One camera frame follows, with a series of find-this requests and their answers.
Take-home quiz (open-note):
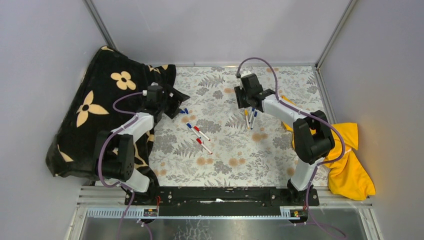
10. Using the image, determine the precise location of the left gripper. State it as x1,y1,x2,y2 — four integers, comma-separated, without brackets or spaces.
157,85,190,120

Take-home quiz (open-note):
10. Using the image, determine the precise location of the yellow capped marker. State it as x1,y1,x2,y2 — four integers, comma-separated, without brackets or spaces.
244,109,250,130

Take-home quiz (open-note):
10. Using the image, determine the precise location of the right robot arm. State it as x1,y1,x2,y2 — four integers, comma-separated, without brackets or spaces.
234,73,335,206

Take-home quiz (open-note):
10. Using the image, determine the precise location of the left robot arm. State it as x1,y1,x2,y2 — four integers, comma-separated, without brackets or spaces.
92,85,190,206

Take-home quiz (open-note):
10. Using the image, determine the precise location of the blue capped marker right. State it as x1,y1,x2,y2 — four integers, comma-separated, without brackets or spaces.
250,111,258,130

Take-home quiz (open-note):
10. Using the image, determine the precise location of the blue capped marker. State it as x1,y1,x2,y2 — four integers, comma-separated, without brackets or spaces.
250,111,258,130
186,123,202,139

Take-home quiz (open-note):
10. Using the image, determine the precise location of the blue capped marker left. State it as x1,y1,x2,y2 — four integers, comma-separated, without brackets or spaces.
186,123,202,139

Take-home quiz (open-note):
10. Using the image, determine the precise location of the red capped marker upper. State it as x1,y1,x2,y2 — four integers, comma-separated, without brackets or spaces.
193,126,211,141

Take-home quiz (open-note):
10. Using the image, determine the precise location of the red capped marker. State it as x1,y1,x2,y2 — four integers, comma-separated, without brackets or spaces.
193,126,211,141
196,138,213,155

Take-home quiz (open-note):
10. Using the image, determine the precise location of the red capped marker lower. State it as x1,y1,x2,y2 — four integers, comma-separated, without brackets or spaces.
196,138,213,155

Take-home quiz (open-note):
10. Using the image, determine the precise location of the black floral blanket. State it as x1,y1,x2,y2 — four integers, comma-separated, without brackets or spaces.
45,45,177,181

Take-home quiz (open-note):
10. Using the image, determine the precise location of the yellow cloth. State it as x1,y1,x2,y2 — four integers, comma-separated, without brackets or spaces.
279,95,377,202

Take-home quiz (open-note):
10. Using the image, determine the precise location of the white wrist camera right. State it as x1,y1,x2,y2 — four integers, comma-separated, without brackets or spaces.
239,70,252,79

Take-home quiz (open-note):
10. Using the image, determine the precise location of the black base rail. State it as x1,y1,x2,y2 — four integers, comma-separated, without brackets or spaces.
124,186,320,217

